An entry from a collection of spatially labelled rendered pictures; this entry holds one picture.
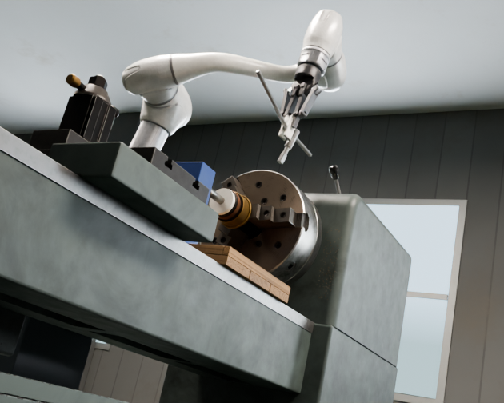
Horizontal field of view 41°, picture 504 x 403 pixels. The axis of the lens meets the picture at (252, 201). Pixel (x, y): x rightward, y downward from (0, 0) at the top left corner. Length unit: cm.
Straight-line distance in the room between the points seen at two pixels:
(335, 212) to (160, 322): 80
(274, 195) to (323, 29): 56
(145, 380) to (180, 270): 440
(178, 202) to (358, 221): 85
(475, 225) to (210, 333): 362
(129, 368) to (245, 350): 430
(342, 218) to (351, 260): 12
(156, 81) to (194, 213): 105
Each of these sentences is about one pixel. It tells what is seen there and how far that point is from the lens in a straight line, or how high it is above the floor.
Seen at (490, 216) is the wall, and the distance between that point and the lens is 485.
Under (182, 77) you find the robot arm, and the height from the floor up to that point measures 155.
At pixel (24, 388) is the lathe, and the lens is 85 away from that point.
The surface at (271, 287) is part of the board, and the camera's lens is 156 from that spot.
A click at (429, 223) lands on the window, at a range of 491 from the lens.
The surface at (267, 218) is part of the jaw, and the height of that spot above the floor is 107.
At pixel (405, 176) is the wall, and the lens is 513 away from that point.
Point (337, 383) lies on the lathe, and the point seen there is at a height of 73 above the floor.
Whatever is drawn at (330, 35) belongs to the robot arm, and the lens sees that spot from 209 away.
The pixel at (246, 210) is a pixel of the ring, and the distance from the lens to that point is 171.
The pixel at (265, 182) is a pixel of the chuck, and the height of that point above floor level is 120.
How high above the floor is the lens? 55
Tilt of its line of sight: 19 degrees up
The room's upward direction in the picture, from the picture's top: 13 degrees clockwise
